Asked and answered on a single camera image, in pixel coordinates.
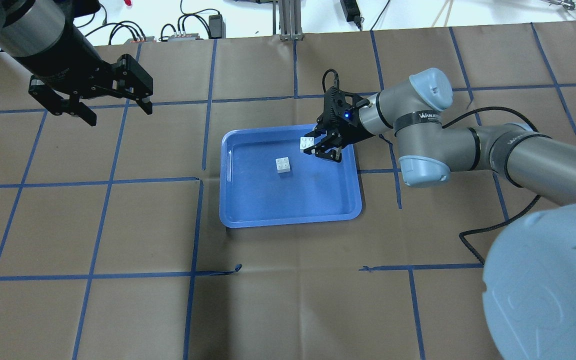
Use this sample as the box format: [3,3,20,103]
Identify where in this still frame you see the black power adapter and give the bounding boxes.
[339,0,362,23]

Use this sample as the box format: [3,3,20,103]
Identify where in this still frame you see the blue plastic tray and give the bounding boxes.
[219,124,363,228]

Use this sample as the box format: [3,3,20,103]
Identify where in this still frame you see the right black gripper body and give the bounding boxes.
[317,86,376,148]

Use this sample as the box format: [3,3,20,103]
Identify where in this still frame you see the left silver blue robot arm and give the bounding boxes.
[0,0,154,126]

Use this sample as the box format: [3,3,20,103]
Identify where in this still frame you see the white block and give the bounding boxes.
[299,136,315,152]
[275,157,291,175]

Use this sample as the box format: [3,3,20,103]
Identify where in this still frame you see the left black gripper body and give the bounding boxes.
[28,54,154,116]

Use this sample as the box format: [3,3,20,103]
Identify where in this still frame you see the aluminium frame post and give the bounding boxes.
[270,0,304,42]

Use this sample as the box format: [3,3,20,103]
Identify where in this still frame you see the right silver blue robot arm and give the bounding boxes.
[302,68,576,360]

